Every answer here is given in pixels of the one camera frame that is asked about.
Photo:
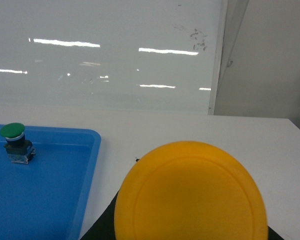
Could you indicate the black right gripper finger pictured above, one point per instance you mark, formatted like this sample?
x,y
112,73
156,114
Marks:
x,y
103,228

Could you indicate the white board frame post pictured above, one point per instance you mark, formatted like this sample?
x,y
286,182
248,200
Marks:
x,y
218,56

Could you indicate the yellow push button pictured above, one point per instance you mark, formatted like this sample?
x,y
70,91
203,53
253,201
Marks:
x,y
189,190

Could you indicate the blue plastic tray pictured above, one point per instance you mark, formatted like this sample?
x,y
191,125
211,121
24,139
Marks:
x,y
46,199

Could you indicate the green push button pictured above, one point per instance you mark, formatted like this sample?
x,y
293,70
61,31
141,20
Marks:
x,y
18,148

